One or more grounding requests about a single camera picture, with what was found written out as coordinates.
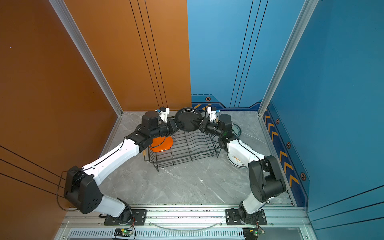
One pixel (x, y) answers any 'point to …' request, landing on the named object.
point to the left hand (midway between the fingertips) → (185, 122)
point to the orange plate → (161, 143)
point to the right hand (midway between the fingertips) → (190, 122)
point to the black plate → (188, 119)
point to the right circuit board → (252, 233)
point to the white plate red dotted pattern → (237, 162)
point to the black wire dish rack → (187, 146)
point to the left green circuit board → (125, 232)
